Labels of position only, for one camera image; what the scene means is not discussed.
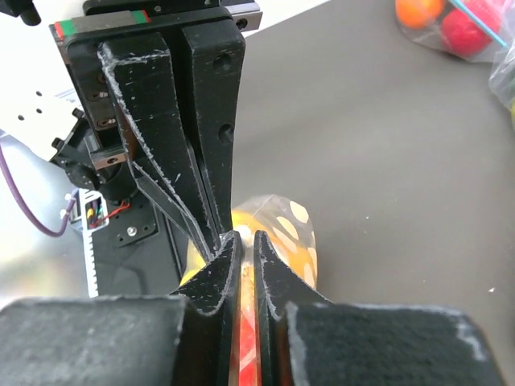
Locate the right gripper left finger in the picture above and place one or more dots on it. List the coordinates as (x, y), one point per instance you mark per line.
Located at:
(189, 337)

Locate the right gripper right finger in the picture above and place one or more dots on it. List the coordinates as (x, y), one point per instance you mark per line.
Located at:
(304, 339)

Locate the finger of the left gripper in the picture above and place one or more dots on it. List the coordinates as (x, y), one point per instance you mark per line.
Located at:
(213, 62)
(139, 72)

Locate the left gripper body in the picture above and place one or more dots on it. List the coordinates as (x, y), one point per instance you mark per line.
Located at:
(98, 133)

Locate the fake red tomato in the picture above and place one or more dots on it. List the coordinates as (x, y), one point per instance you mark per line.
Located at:
(249, 366)

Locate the polka dot zip bag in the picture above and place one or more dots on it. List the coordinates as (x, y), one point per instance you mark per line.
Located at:
(279, 244)

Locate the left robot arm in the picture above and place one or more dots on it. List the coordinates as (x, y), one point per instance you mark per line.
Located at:
(39, 120)

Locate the fake orange fruit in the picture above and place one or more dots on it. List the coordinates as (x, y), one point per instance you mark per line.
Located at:
(418, 14)

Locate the fake red apple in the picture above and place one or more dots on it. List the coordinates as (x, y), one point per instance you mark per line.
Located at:
(461, 36)

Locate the clear bag with nuts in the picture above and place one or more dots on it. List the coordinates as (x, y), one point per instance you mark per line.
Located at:
(494, 18)

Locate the clear bag with bananas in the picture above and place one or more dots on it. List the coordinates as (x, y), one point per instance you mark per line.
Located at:
(501, 80)

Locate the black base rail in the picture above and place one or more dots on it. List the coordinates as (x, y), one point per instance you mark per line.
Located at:
(136, 251)

